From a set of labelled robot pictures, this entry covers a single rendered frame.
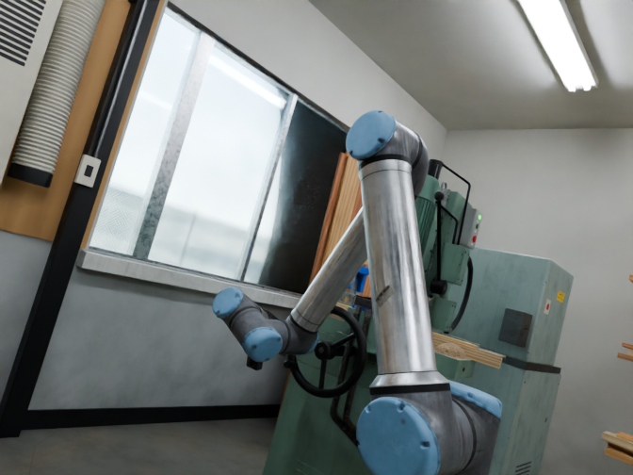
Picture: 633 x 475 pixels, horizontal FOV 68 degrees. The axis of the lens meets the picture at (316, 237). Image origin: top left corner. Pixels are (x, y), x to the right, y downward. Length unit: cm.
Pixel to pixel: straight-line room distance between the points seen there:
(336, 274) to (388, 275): 31
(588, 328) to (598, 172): 116
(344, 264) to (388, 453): 50
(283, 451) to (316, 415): 19
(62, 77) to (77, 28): 21
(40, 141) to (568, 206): 349
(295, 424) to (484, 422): 93
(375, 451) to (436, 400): 14
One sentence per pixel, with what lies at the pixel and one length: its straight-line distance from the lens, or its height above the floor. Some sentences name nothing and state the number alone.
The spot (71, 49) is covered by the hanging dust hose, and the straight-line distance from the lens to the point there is 228.
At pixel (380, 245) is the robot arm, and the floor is 112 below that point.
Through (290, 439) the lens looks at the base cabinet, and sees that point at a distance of 185.
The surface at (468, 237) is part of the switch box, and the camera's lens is 206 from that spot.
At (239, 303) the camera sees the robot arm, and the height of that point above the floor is 91.
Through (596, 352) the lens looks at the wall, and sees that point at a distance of 389.
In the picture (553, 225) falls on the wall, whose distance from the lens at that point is 409.
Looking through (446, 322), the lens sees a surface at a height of 99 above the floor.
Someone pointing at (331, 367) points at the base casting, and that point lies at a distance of 174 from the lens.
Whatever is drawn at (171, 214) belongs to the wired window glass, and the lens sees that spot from 274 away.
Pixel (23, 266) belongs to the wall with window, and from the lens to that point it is 243.
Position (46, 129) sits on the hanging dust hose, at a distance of 221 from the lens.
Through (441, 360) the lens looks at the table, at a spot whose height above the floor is 88.
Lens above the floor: 103
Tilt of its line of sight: 5 degrees up
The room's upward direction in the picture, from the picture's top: 16 degrees clockwise
